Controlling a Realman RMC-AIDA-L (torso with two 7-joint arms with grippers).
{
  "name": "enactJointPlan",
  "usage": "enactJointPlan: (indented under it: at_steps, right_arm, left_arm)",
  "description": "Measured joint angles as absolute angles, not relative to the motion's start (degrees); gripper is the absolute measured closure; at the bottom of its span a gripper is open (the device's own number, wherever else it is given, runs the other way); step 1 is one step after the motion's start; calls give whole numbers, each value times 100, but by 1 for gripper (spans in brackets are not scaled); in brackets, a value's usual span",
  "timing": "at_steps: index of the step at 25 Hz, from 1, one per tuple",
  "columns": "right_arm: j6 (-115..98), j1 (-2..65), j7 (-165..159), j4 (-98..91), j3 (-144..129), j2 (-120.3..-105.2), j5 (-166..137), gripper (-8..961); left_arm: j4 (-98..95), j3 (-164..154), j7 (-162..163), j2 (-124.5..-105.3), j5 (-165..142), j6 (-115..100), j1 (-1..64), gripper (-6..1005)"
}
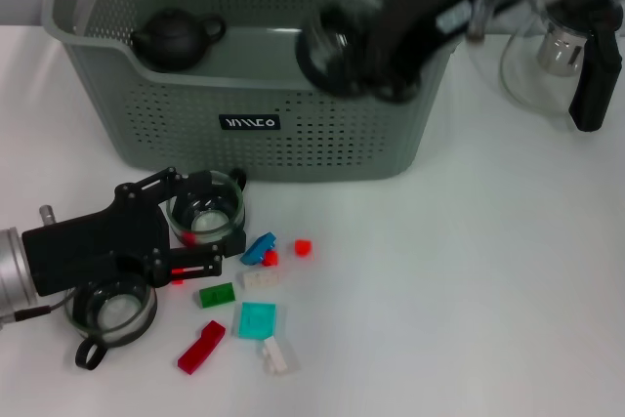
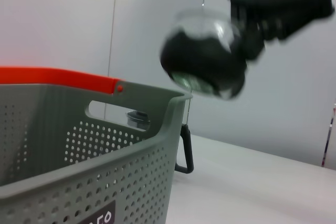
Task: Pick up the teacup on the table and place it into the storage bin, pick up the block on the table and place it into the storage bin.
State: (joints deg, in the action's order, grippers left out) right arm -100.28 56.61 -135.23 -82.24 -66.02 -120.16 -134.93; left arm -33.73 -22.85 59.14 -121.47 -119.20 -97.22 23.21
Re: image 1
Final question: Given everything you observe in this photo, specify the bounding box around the grey perforated storage basket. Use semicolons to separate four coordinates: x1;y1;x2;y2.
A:
41;0;473;182

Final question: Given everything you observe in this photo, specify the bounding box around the dark red long brick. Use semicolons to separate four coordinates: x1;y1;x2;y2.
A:
176;319;227;377

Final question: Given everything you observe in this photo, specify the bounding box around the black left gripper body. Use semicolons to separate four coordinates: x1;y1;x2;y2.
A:
21;187;172;297

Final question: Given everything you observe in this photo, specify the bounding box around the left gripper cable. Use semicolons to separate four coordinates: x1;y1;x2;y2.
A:
0;292;79;325

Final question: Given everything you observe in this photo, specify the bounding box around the glass teapot black handle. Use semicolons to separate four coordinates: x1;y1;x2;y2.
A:
498;0;625;133

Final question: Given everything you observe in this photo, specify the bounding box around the glass teacup black base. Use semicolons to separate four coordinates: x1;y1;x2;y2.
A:
165;168;248;248
62;272;158;372
295;0;392;99

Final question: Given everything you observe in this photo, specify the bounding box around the teal square toy plate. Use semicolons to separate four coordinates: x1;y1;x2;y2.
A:
236;302;277;342

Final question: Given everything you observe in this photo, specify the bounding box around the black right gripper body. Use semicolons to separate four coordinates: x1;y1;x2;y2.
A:
365;0;504;101

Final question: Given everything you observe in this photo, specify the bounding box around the white flat toy brick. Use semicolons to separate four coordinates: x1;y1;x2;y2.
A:
236;268;286;290

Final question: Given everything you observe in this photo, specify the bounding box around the black clay teapot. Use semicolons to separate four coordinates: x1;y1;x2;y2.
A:
129;7;228;71

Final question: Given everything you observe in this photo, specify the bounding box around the green toy brick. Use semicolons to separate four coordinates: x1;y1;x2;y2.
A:
198;282;236;310

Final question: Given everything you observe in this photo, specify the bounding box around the blue toy brick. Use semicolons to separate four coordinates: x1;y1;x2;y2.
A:
238;232;277;267

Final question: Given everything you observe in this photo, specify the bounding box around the white studded toy brick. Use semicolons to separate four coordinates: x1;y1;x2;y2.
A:
260;337;298;376

